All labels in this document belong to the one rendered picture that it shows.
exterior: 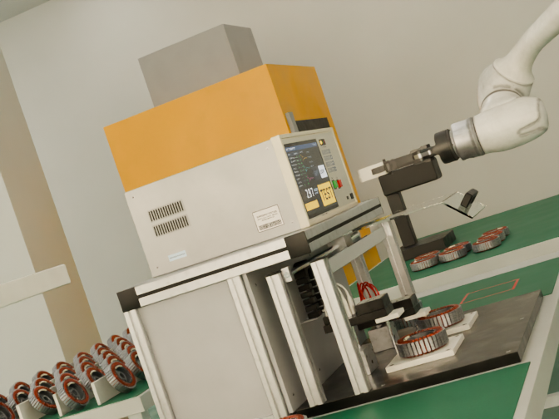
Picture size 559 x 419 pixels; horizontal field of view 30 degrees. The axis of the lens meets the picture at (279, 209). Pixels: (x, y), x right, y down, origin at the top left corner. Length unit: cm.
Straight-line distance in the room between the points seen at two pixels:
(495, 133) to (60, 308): 422
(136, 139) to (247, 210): 406
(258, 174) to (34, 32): 661
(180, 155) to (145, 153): 23
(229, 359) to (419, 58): 561
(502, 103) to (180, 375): 92
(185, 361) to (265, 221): 34
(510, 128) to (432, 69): 528
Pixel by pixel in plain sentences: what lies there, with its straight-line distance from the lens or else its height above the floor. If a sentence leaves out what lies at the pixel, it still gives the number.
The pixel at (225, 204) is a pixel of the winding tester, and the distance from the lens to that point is 226.
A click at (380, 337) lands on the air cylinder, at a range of 251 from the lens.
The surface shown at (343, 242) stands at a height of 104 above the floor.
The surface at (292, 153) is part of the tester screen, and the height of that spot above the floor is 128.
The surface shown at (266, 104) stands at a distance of 596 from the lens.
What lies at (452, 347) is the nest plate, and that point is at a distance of 221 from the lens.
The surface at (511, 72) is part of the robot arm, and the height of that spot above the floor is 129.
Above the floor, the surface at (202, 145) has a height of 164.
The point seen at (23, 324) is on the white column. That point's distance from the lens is 622.
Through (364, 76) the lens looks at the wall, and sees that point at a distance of 771.
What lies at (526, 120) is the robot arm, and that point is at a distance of 235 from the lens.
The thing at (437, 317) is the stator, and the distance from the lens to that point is 246.
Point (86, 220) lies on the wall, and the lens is 860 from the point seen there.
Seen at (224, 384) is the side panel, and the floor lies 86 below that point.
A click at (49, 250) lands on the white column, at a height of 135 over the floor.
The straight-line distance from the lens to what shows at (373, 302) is 225.
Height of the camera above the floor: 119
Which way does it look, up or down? level
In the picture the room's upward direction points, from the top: 19 degrees counter-clockwise
